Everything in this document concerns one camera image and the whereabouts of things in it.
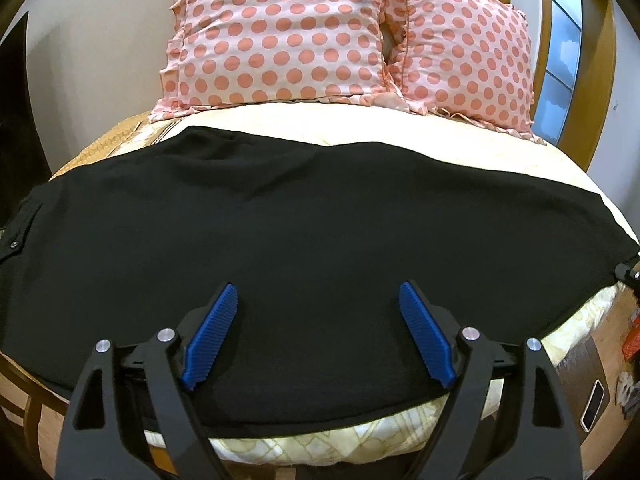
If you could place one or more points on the blue glass window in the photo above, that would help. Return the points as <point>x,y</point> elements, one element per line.
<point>560,72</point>

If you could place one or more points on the smartphone on stand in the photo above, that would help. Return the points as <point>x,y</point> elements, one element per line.
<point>591,410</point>

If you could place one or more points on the polka dot pillow near window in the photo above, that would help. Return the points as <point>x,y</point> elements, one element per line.
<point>463,59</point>

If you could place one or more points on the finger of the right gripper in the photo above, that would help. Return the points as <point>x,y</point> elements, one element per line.
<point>630,278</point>

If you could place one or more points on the wooden window frame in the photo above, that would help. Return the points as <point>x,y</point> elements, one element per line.
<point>595,77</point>

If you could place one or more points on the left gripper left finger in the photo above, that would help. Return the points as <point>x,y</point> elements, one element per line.
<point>202,332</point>

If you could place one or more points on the polka dot pillow near nightstand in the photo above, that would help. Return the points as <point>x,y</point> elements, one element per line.
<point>228,53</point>

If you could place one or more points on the black pants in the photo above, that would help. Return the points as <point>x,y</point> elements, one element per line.
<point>317,241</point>

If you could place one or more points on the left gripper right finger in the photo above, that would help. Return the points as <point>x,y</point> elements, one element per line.
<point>434,331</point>

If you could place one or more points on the yellow patterned mattress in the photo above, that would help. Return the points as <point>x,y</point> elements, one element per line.
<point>449,140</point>

